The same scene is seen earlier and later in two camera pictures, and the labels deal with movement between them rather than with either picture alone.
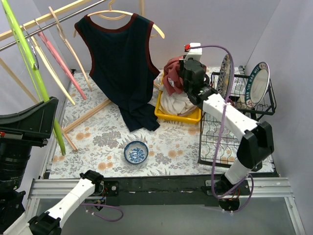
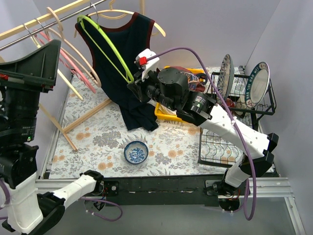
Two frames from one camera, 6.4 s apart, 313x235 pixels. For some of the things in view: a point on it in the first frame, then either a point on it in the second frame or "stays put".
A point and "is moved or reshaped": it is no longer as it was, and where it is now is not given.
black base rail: (170, 191) stays put
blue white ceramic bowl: (135, 152) stays put
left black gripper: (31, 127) -> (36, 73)
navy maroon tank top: (119, 63) stays put
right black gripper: (184, 69) -> (138, 88)
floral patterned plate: (224, 77) stays put
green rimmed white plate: (257, 85) stays put
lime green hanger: (29, 60) -> (98, 28)
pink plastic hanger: (61, 63) -> (73, 67)
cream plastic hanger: (41, 56) is moved or reshaped
